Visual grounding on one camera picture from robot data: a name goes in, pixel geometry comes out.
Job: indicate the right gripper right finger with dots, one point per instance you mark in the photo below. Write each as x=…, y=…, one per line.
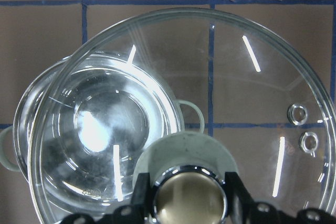
x=241, y=207

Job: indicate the pale green electric pot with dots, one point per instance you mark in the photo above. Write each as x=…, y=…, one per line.
x=114, y=105

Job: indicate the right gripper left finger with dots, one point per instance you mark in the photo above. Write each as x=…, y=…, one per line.
x=135, y=212

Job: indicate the glass pot lid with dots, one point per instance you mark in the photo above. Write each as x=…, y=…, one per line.
x=267, y=117

